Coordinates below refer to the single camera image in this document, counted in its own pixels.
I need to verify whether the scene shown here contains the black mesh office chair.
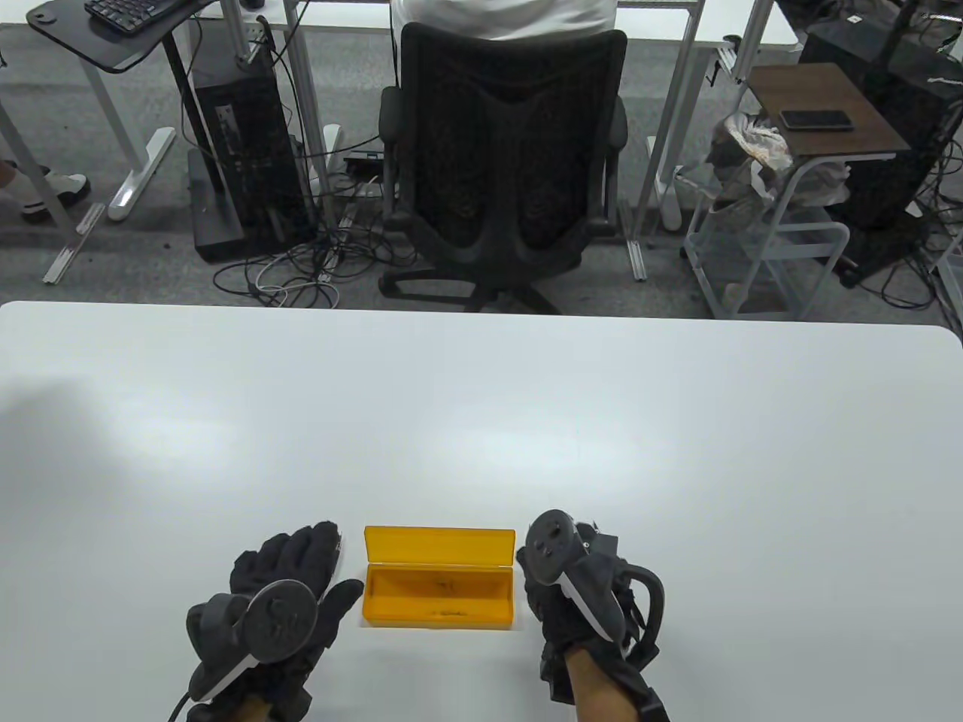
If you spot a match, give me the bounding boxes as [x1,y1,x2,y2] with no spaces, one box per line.
[376,21,630,315]

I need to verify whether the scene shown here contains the person's right forearm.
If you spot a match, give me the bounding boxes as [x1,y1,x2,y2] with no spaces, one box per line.
[564,648,649,722]

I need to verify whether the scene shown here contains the black round right glove controller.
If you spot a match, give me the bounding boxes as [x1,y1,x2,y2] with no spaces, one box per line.
[524,509,627,657]

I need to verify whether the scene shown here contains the black round left glove controller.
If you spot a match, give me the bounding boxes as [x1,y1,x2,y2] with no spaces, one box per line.
[186,579,321,705]

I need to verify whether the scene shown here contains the crumpled plastic bag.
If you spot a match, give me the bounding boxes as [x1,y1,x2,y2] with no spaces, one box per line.
[706,111,797,205]

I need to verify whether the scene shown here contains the black keyboard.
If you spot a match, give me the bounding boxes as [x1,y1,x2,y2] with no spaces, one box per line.
[84,0,199,37]

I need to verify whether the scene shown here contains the black standing desk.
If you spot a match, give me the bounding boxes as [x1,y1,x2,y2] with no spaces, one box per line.
[26,0,226,226]

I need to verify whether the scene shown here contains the brown top side table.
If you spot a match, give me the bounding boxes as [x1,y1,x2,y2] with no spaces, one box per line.
[682,62,913,320]

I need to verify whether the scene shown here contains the tangle of floor cables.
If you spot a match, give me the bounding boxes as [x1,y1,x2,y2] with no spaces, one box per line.
[213,218,426,311]

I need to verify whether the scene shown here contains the black computer tower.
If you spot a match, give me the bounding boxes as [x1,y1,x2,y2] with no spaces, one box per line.
[184,56,315,264]

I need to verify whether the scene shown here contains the black right wrist strap mount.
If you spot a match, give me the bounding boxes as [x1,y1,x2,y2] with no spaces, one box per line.
[617,563,667,672]

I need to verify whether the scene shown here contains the large black equipment case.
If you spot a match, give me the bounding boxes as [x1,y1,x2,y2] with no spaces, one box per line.
[797,17,963,288]

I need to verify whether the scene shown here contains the open orange plastic box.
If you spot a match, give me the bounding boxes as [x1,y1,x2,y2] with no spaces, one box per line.
[362,526,519,630]

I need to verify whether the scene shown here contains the black round glove controller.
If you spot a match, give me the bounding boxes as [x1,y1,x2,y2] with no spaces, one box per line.
[524,509,627,657]
[186,579,321,705]

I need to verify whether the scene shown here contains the person's left hand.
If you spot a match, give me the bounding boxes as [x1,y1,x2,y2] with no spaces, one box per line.
[197,520,366,722]

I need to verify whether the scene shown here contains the black smartphone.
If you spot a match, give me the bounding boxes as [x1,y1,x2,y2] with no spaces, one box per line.
[779,110,855,132]

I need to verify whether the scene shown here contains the white power strip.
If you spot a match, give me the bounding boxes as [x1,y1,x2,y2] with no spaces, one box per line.
[342,149,388,200]

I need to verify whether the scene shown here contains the person's right hand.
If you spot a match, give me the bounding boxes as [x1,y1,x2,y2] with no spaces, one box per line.
[517,520,663,704]

